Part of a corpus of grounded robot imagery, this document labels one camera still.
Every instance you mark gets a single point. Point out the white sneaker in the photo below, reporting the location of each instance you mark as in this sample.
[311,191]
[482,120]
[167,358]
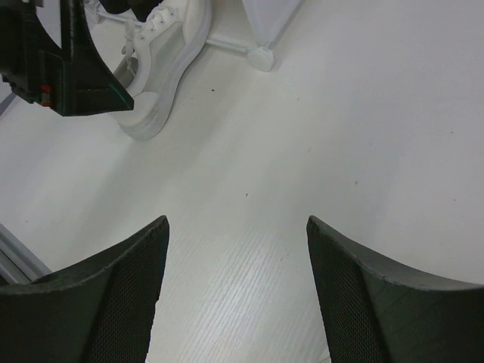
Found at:
[155,56]

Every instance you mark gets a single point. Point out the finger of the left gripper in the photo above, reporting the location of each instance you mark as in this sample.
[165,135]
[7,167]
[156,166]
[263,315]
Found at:
[88,87]

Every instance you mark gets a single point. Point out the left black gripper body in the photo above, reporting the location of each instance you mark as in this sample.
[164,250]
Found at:
[33,51]

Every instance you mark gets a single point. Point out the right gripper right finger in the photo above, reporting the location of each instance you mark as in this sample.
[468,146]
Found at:
[375,309]

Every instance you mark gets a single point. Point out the white plastic shoe cabinet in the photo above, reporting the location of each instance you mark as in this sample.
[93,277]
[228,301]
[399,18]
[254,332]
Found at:
[250,28]

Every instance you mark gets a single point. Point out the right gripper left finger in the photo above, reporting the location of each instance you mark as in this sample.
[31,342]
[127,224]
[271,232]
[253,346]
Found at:
[100,309]

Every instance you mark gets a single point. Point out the aluminium rail base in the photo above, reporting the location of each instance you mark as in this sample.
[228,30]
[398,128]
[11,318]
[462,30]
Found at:
[19,265]

